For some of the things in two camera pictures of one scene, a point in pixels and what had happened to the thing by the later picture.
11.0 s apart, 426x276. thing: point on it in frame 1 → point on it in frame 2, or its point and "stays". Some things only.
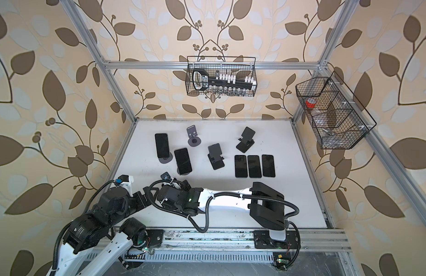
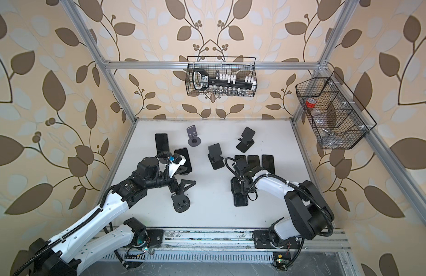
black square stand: x=215 y=157 stays
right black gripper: x=185 y=187 → x=235 y=187
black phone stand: x=254 y=165 stays
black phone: x=268 y=166 stays
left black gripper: x=140 y=197 → x=179 y=188
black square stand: x=246 y=141 stays
